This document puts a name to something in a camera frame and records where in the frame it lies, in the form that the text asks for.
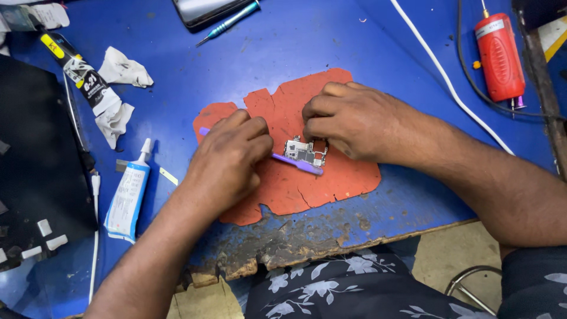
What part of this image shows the orange silicone work mat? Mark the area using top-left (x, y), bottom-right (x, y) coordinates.
top-left (193, 68), bottom-right (382, 227)

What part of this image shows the crumpled stained white tissue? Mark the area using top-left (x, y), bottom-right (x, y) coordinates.
top-left (94, 103), bottom-right (135, 150)
top-left (97, 46), bottom-right (155, 88)

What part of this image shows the red handheld electric tool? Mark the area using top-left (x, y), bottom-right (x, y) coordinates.
top-left (474, 0), bottom-right (528, 118)

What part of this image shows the white and blue glue tube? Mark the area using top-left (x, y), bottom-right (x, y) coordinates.
top-left (104, 138), bottom-right (152, 245)

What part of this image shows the dark floral garment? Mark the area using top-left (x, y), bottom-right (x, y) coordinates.
top-left (244, 245), bottom-right (567, 319)

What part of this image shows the black panel with white pads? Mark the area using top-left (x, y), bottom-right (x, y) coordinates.
top-left (0, 54), bottom-right (99, 274)

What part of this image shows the small pale yellow strip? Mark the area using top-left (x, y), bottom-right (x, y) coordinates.
top-left (159, 167), bottom-right (180, 186)

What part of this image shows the thick white cable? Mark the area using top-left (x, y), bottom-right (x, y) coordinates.
top-left (390, 0), bottom-right (516, 156)

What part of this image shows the thin black cable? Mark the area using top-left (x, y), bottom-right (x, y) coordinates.
top-left (456, 0), bottom-right (567, 121)

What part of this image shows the crumpled printed paper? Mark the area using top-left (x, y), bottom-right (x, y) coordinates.
top-left (0, 2), bottom-right (71, 32)

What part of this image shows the black glue tube yellow label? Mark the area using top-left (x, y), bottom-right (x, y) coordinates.
top-left (39, 32), bottom-right (121, 117)

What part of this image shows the purple toothbrush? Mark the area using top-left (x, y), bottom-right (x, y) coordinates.
top-left (198, 127), bottom-right (324, 176)

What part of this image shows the silver phone circuit board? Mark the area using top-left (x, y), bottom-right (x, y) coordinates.
top-left (283, 135), bottom-right (329, 168)

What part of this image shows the person's left hand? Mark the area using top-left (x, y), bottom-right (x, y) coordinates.
top-left (181, 108), bottom-right (274, 219)

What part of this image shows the teal metal screwdriver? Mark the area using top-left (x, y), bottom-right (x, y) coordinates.
top-left (196, 0), bottom-right (262, 48)

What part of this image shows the white charging cable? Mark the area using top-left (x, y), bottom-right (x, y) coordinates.
top-left (88, 172), bottom-right (102, 305)

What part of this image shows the person's right hand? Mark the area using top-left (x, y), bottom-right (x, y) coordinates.
top-left (302, 82), bottom-right (413, 163)

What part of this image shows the worn wooden frame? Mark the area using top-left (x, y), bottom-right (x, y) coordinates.
top-left (511, 0), bottom-right (567, 180)

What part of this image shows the black smartphone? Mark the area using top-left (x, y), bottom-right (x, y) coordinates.
top-left (172, 0), bottom-right (256, 28)

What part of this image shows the metal stool frame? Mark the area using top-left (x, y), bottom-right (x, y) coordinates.
top-left (445, 265), bottom-right (504, 316)

